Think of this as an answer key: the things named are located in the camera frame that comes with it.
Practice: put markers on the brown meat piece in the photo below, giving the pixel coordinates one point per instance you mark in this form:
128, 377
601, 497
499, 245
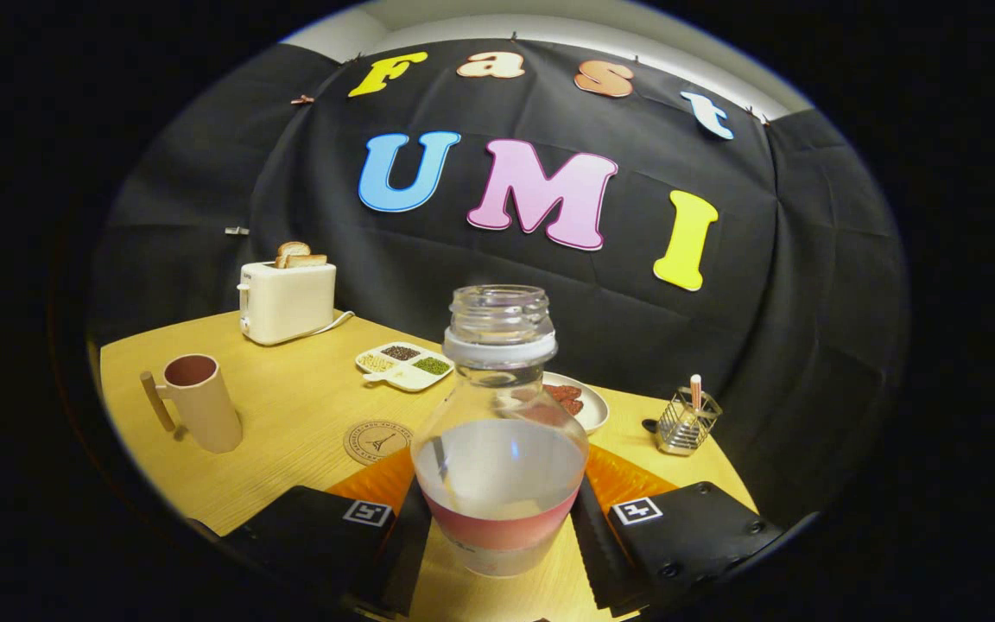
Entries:
573, 406
565, 392

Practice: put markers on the clear juice bottle pink label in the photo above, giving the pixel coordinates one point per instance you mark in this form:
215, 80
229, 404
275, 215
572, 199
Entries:
502, 484

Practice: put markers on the round cork coaster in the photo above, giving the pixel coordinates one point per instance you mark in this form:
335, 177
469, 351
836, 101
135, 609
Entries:
372, 442

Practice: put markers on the cream toaster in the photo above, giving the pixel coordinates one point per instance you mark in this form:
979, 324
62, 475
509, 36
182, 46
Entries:
286, 302

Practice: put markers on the white divided snack tray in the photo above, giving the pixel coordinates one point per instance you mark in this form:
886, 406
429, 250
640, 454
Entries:
407, 376

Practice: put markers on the black backdrop cloth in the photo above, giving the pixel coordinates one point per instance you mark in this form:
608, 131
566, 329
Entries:
765, 345

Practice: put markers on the white round plate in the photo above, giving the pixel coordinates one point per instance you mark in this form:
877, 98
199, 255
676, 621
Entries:
594, 413

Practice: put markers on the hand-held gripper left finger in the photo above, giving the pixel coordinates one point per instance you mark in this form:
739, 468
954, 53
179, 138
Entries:
407, 553

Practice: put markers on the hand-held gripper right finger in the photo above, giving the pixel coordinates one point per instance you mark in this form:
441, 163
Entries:
597, 553

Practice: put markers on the toast slice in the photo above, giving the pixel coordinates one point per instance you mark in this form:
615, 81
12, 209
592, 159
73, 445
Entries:
309, 260
292, 250

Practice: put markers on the wooden table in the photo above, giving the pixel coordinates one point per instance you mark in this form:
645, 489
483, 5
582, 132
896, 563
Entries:
290, 397

